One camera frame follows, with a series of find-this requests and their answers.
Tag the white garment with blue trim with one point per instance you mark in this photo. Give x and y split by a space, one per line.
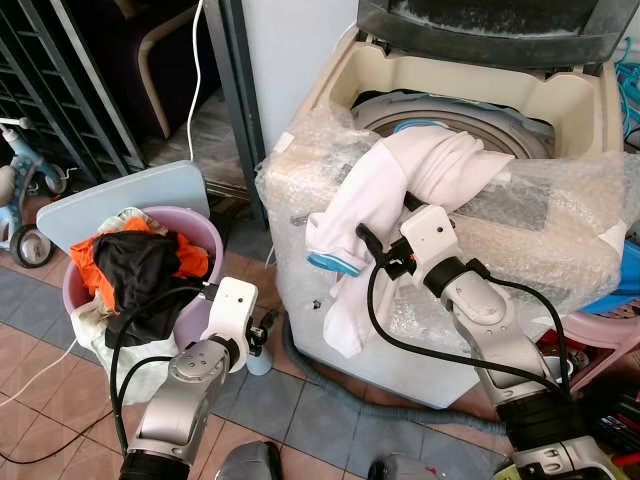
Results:
420 165

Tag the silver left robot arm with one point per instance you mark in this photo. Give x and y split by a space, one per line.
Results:
185 385

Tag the bubble-wrapped white washing machine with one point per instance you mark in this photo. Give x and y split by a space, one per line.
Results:
520 230

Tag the dark grey washing machine lid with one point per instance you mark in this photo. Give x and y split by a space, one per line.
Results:
500 30

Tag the teal plastic clothes hangers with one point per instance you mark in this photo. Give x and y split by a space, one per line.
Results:
628 80

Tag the purple plastic laundry basket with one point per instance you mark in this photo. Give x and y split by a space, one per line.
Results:
212 250

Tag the black garment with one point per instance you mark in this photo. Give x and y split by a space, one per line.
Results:
140 270

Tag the plain white cloth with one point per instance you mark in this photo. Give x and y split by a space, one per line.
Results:
100 340

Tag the orange garment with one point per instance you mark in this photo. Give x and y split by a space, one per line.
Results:
85 265

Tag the white enamel pot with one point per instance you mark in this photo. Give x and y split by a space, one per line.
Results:
556 365

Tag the grey robot right leg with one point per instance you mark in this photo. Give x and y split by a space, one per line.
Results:
405 468

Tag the pink plastic basket stand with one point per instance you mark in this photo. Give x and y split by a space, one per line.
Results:
600 330

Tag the blue plastic basin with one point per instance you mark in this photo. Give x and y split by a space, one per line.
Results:
615 280

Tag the pale blue balance bike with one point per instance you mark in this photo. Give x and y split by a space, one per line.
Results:
35 248

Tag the black tool crate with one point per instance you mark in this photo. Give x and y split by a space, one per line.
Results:
615 415

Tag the dark metal gate grille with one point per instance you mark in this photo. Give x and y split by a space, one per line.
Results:
60 90

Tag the purple sofa with beige trim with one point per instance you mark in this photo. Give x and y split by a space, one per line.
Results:
110 50

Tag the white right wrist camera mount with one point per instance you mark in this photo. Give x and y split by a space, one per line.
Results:
432 238

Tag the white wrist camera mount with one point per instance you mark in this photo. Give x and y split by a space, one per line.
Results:
432 238
232 305

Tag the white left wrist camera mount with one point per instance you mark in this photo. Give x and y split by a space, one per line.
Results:
232 305

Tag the dark grey door frame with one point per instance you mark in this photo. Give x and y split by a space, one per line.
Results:
235 100

